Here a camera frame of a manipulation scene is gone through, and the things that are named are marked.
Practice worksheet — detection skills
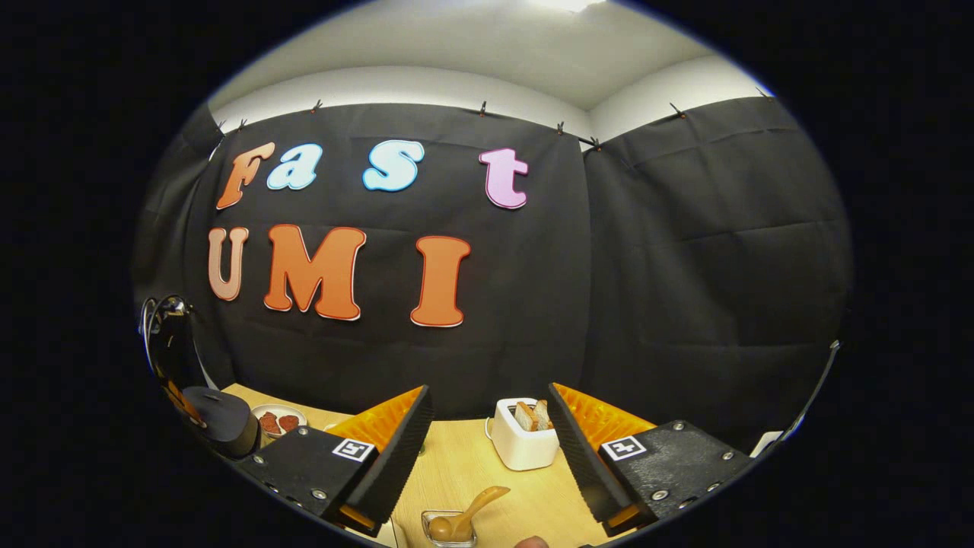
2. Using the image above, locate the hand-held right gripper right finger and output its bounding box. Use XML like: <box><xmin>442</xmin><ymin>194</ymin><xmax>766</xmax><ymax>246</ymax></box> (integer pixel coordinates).
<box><xmin>548</xmin><ymin>381</ymin><xmax>756</xmax><ymax>540</ymax></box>

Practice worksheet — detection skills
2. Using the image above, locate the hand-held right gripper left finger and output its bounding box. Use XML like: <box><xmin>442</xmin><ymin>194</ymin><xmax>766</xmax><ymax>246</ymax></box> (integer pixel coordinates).
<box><xmin>242</xmin><ymin>384</ymin><xmax>434</xmax><ymax>538</ymax></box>

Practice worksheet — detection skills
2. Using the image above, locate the dark rice cooker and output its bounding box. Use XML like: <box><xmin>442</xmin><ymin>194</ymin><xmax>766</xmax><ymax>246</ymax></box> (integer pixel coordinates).
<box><xmin>139</xmin><ymin>295</ymin><xmax>262</xmax><ymax>460</ymax></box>

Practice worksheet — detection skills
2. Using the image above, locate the wooden spoon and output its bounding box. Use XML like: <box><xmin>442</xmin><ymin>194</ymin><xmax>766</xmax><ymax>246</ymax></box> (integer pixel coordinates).
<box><xmin>428</xmin><ymin>486</ymin><xmax>511</xmax><ymax>543</ymax></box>

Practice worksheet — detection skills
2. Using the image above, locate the metal wire chopstick holder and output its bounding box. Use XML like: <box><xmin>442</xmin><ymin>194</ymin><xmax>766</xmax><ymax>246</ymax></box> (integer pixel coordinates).
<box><xmin>420</xmin><ymin>508</ymin><xmax>479</xmax><ymax>548</ymax></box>

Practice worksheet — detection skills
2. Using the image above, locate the white toaster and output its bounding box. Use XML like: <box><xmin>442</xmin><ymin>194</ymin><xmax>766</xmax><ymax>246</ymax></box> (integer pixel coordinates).
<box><xmin>490</xmin><ymin>397</ymin><xmax>560</xmax><ymax>472</ymax></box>

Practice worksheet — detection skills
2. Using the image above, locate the white round plate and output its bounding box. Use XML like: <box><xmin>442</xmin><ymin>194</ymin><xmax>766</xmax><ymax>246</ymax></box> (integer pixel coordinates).
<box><xmin>250</xmin><ymin>403</ymin><xmax>308</xmax><ymax>441</ymax></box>

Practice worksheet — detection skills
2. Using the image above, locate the black backdrop cloth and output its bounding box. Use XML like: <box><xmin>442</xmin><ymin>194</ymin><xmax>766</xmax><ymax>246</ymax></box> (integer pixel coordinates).
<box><xmin>131</xmin><ymin>95</ymin><xmax>853</xmax><ymax>454</ymax></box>

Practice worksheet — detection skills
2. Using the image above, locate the row of black cloth clips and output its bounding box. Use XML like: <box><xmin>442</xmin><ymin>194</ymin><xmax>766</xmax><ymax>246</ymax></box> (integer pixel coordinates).
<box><xmin>217</xmin><ymin>85</ymin><xmax>769</xmax><ymax>151</ymax></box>

